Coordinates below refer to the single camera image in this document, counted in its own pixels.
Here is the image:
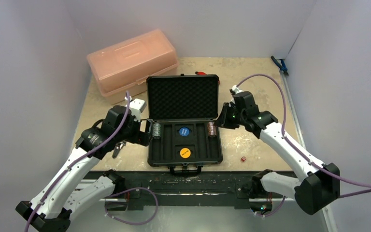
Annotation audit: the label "black foam-lined poker case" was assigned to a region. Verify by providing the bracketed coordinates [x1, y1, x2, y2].
[146, 74, 223, 176]

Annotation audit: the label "blue small blind button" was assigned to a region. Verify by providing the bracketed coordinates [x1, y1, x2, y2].
[179, 127, 190, 137]

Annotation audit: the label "yellow big blind button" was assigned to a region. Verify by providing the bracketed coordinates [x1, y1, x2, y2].
[180, 147, 191, 159]

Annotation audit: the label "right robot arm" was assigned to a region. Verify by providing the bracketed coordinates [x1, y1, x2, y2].
[214, 90, 340, 215]

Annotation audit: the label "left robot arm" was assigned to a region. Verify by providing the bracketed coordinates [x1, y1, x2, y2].
[16, 99, 150, 232]

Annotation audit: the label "pink translucent storage box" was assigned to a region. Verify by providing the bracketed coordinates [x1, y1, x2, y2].
[86, 29, 178, 104]

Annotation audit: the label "grey black handled pliers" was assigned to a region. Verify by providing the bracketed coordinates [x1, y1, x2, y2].
[112, 141, 126, 159]

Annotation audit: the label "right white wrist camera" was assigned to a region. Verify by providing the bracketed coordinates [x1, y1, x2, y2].
[230, 85, 243, 96]

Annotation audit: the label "blue handled pliers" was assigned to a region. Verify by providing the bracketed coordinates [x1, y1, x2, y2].
[271, 56, 289, 76]

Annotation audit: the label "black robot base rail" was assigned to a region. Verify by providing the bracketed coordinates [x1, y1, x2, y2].
[80, 170, 293, 212]

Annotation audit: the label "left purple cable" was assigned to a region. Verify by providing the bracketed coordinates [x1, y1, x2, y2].
[24, 91, 132, 232]

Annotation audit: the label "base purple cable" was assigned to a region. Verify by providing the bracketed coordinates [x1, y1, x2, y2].
[104, 187, 158, 226]

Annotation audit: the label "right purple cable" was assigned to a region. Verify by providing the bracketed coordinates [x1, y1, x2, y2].
[236, 73, 371, 199]

